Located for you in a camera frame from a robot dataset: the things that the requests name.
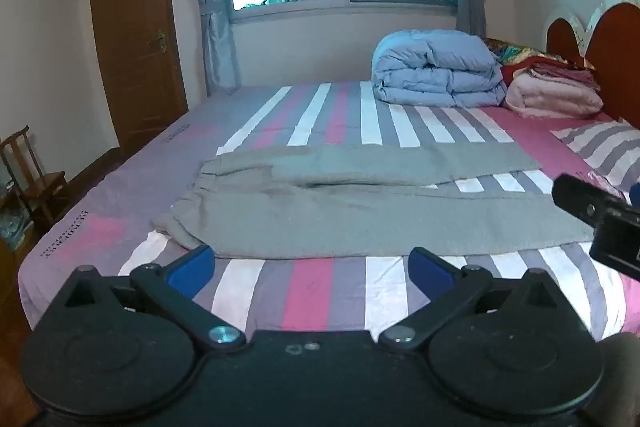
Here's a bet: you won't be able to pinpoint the bed with striped sheet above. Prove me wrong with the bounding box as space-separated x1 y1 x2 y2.
17 82 640 343

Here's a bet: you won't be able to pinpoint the wooden scalloped headboard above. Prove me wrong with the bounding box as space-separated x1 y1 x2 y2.
542 0 640 130

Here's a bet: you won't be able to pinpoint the colourful red patterned blanket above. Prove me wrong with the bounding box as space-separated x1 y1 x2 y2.
482 38 598 88

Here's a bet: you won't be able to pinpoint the grey pants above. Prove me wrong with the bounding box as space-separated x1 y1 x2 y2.
152 144 596 260

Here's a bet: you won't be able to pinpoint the striped pillow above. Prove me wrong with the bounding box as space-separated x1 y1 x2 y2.
550 119 640 202

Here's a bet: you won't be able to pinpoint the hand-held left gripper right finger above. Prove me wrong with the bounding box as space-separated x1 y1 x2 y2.
378 248 571 353

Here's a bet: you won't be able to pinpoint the small wooden chair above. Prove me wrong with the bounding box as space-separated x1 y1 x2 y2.
0 125 68 228

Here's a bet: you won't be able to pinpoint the folded pink blanket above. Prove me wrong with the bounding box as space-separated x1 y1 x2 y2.
505 72 604 118

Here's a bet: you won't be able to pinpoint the brown wooden door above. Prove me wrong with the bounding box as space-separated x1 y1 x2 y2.
89 0 188 158

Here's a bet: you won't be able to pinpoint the folded light blue duvet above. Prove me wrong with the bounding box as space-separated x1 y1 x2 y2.
371 29 507 108

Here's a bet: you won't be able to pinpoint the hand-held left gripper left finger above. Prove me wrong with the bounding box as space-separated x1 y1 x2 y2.
62 245 247 350

